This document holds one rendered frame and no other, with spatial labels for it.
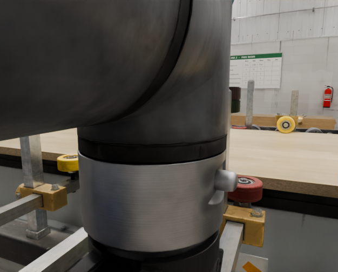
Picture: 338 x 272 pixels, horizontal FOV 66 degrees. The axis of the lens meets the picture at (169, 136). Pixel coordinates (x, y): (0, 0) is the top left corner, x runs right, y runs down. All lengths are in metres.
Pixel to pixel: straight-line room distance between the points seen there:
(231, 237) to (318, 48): 7.31
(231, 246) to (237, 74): 7.42
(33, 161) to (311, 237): 0.73
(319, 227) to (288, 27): 7.22
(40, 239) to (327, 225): 0.74
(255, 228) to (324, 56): 7.23
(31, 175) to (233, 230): 0.53
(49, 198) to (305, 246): 0.66
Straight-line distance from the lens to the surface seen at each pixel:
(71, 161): 0.79
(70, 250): 0.49
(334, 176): 0.73
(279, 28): 7.82
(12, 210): 0.71
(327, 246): 0.79
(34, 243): 0.83
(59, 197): 0.75
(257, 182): 0.59
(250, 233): 0.53
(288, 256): 0.81
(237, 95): 0.52
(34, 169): 0.78
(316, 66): 7.62
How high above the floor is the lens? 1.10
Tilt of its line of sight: 10 degrees down
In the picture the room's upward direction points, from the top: straight up
